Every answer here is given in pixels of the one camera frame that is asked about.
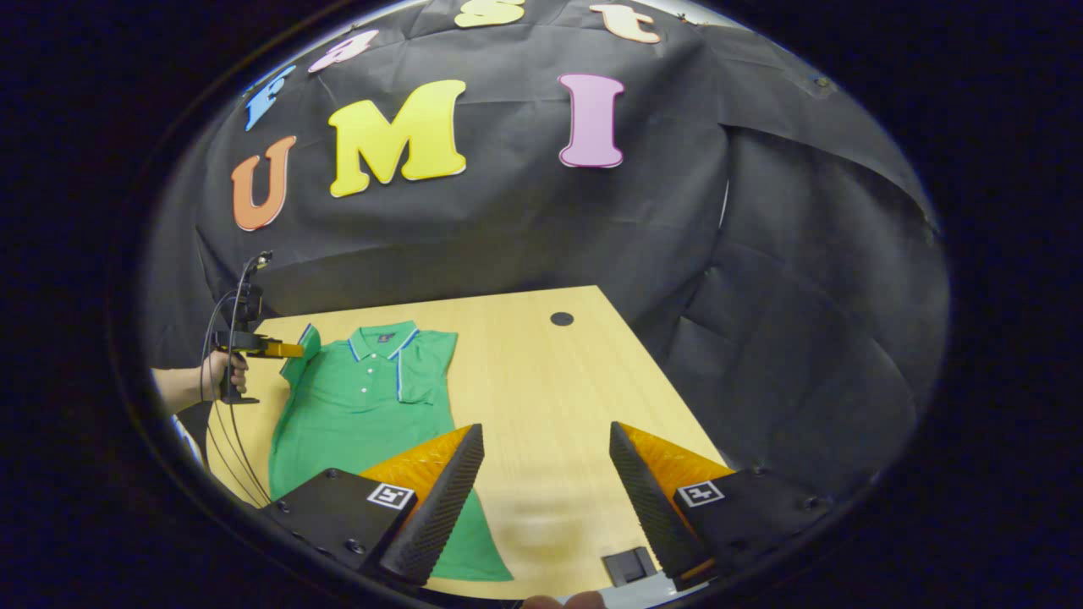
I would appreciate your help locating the black table grommet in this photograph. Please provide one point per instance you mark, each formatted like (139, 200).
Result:
(562, 319)

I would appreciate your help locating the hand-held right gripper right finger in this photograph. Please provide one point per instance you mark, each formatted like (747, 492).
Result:
(651, 507)

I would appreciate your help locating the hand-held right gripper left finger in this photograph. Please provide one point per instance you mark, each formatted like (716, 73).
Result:
(444, 507)

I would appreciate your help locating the white flat object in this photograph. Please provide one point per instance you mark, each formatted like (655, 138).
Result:
(651, 592)

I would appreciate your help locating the small black box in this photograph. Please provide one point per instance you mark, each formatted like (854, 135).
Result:
(629, 565)

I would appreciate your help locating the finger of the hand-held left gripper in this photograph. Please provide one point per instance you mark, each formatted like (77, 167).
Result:
(271, 347)

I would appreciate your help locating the green T-shirt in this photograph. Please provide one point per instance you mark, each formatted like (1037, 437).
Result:
(355, 423)

